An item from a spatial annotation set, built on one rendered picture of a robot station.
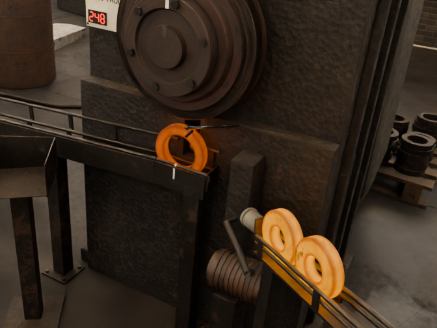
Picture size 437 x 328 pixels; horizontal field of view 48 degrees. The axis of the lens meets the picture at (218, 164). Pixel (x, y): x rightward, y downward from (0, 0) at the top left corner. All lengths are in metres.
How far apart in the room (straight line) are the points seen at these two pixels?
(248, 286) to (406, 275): 1.22
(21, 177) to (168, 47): 0.72
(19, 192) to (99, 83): 0.47
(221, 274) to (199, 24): 0.72
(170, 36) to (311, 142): 0.52
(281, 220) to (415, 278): 1.36
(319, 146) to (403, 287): 1.16
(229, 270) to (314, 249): 0.38
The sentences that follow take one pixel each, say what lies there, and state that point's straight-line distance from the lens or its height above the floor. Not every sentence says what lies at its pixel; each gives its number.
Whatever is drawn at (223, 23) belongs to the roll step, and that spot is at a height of 1.20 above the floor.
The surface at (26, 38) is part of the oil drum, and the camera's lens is 4.29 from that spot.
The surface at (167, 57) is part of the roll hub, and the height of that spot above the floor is 1.09.
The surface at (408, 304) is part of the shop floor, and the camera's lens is 2.40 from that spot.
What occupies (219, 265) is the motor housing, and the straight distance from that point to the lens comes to 1.52.
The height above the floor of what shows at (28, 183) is 0.60.
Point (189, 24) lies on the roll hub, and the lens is 1.36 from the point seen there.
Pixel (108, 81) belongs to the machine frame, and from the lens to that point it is 1.87.
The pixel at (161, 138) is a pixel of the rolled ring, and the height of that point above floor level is 0.78.
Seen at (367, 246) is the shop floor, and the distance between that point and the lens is 2.67.
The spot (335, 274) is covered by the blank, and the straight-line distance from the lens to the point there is 1.18.
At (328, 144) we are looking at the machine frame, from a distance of 1.52.
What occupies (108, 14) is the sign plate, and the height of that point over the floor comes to 1.11.
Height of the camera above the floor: 1.47
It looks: 27 degrees down
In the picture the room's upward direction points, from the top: 6 degrees clockwise
